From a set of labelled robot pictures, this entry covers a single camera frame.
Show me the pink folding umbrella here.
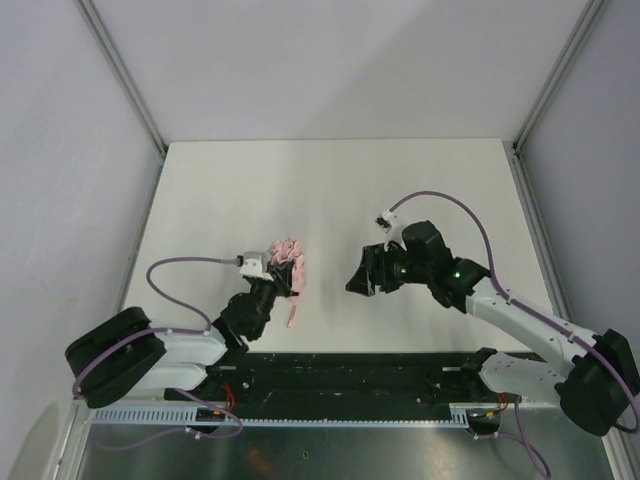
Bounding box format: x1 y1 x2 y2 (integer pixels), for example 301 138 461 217
269 238 307 328

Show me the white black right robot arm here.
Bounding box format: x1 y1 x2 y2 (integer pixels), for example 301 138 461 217
345 218 639 437

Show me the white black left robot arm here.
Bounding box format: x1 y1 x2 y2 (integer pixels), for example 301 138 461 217
65 260 306 409

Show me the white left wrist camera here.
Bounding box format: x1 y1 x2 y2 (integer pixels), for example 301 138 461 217
239 251 272 281

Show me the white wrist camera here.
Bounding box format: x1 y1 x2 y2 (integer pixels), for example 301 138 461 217
239 251 272 281
375 210 404 250

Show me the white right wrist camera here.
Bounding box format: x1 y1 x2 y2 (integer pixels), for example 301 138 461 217
375 210 404 250

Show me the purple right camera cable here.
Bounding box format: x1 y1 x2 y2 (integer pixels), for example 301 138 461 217
387 190 640 434

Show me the purple camera cable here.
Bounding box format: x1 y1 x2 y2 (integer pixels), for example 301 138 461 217
73 257 244 396
387 190 640 434

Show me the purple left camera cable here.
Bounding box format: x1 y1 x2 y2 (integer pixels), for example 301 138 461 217
73 257 244 396

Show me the grey slotted cable duct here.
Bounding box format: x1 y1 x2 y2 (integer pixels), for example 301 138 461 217
89 403 474 432

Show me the aluminium corner post left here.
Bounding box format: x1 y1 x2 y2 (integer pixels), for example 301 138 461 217
73 0 169 166

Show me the aluminium corner post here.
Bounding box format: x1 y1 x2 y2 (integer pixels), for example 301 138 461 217
512 0 614 156
73 0 169 166

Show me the aluminium corner post right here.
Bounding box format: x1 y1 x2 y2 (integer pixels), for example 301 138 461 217
512 0 614 156

